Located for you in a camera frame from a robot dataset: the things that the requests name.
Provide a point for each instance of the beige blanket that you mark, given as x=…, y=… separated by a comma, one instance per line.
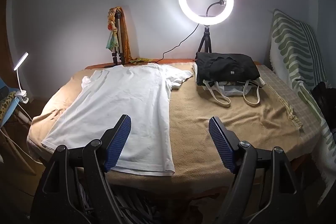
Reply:
x=210, y=103

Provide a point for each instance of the white t-shirt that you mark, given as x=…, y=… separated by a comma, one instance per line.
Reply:
x=118, y=95

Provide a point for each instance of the orange scarf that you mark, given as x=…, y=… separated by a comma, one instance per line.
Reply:
x=127, y=37

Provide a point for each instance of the black folded garment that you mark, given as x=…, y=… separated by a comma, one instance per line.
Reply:
x=228, y=66

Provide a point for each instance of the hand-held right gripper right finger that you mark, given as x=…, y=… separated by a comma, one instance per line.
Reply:
x=221, y=145

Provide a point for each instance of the green striped pillow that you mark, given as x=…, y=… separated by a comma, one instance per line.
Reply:
x=288, y=40

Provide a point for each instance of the checkered cloth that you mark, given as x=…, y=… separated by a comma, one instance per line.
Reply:
x=283, y=92

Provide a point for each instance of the white clip lamp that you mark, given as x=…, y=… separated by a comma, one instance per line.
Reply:
x=21, y=61

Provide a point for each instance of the dark cloth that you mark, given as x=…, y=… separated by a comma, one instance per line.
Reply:
x=326, y=100

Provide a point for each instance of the blue chair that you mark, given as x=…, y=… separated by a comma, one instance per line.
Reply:
x=4, y=87

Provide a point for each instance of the floral patterned cloth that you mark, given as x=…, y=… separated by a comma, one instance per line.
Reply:
x=110, y=35

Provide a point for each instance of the leopard print cushion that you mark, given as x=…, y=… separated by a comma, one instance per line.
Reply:
x=6, y=106

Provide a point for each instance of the cream tote bag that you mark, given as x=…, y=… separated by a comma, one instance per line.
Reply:
x=231, y=90

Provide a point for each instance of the black gooseneck phone holder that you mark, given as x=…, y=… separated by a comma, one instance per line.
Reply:
x=210, y=8

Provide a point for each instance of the folded silver tripod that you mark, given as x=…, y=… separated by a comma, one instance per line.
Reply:
x=119, y=37

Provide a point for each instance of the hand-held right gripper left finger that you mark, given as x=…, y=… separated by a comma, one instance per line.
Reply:
x=118, y=145

